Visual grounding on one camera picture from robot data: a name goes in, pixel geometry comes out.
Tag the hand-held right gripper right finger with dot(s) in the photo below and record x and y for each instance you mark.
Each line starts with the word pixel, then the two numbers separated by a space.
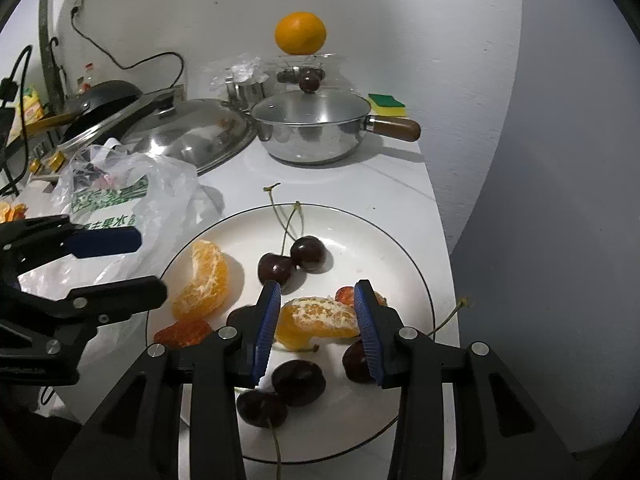
pixel 367 340

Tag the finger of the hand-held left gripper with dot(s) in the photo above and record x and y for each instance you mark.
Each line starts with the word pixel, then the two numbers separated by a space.
pixel 125 297
pixel 105 241

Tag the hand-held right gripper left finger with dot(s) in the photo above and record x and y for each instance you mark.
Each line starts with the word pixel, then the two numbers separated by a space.
pixel 265 335

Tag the dark red cherry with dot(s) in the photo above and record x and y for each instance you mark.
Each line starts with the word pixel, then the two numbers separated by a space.
pixel 274 269
pixel 357 360
pixel 262 407
pixel 307 252
pixel 297 382

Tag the red strawberry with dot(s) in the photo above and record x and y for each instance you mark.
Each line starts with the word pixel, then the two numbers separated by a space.
pixel 182 332
pixel 347 294

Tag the peeled tangerine piece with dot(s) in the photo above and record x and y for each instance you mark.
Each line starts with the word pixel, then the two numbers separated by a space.
pixel 202 280
pixel 315 320

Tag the clear printed plastic bag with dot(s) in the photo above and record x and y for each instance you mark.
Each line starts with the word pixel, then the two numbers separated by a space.
pixel 165 180

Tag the white round plate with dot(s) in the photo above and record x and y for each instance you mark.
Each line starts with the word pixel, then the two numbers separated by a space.
pixel 360 250

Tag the orange peel scraps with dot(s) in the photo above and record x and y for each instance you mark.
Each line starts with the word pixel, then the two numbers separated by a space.
pixel 7 212

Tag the large steel lid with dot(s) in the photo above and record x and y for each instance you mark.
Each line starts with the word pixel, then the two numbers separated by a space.
pixel 195 135

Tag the black wok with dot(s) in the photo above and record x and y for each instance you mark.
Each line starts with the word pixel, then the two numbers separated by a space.
pixel 105 97

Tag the yellow packets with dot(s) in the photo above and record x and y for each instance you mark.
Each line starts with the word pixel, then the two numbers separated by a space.
pixel 30 105

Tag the red capped bottle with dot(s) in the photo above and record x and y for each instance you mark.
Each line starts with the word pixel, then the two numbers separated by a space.
pixel 87 80

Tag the small steel cup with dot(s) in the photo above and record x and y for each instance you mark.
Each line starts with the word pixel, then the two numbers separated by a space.
pixel 245 94

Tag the grey metal pole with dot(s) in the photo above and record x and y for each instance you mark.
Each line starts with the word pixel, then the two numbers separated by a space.
pixel 50 45

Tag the crumpled clear plastic wrap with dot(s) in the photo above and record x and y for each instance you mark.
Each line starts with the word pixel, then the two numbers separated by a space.
pixel 240 67

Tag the glass pot lid brown knob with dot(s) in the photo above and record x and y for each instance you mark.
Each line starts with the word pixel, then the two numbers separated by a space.
pixel 310 107

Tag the green yellow sponge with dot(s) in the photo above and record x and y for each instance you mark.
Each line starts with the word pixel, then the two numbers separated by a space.
pixel 387 104

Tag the clear glass bowl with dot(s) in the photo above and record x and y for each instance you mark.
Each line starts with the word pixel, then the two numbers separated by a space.
pixel 330 70

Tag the whole orange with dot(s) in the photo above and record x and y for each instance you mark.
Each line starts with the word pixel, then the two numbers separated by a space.
pixel 300 33

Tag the wall power outlet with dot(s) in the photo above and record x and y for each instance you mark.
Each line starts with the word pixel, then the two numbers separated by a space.
pixel 77 5

